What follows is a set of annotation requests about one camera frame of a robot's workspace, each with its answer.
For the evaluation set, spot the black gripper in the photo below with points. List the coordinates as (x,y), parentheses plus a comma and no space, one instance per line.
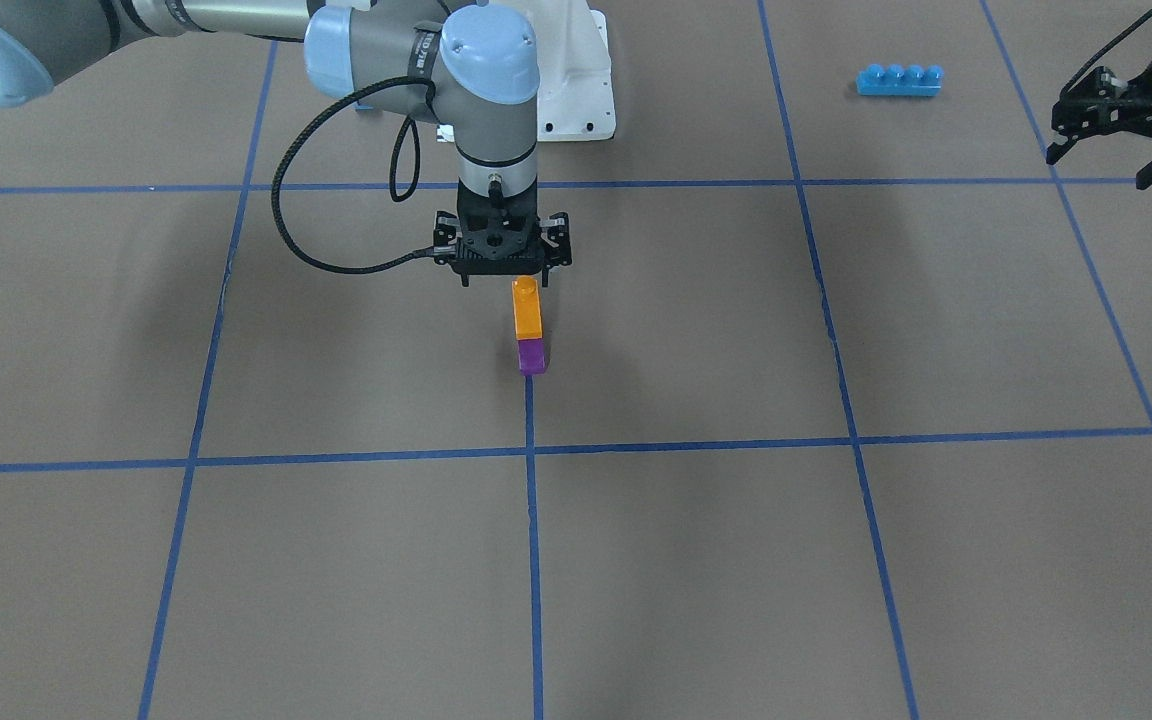
(558,240)

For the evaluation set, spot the orange trapezoid block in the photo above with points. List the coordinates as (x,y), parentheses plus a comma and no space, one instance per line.
(526,305)

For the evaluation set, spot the purple trapezoid block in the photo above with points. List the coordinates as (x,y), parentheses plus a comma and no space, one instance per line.
(532,356)

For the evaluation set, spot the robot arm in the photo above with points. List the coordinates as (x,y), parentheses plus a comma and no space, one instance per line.
(472,64)

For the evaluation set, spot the long blue four-stud block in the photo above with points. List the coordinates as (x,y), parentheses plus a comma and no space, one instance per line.
(896,80)

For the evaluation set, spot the white camera mast pedestal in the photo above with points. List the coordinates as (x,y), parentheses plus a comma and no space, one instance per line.
(576,95)

